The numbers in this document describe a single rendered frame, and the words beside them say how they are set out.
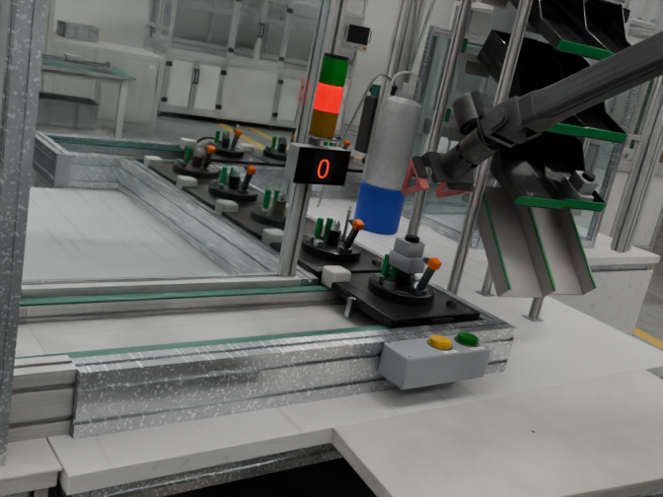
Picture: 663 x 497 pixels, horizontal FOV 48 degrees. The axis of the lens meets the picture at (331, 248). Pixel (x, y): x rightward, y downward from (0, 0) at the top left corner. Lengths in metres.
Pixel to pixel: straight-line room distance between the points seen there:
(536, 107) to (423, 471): 0.63
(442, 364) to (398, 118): 1.23
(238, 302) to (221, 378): 0.32
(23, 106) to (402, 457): 0.73
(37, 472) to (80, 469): 0.05
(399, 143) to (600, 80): 1.22
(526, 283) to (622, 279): 1.47
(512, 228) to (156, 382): 0.96
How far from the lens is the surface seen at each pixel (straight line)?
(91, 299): 1.34
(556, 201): 1.68
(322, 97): 1.45
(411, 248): 1.52
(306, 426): 1.21
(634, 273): 3.23
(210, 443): 1.13
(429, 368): 1.33
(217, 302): 1.43
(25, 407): 1.08
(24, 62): 0.89
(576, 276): 1.87
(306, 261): 1.65
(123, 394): 1.11
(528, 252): 1.77
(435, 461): 1.22
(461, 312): 1.55
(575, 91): 1.33
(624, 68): 1.30
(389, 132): 2.44
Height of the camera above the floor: 1.45
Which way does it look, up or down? 15 degrees down
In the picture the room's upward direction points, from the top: 12 degrees clockwise
